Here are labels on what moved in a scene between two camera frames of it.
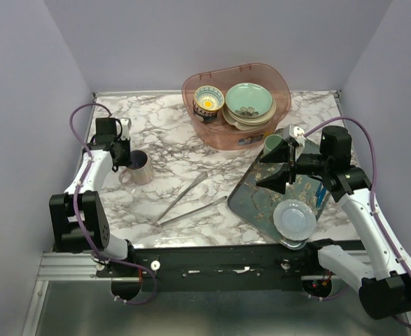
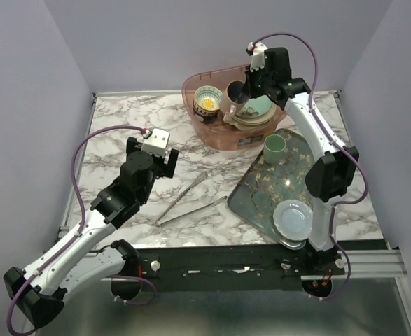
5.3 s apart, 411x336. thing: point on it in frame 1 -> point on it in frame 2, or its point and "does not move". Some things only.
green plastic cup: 270,142 does not move
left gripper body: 125,150 -> 134,147
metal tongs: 200,178 does not move
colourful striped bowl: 209,117 does not move
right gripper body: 311,164 -> 258,82
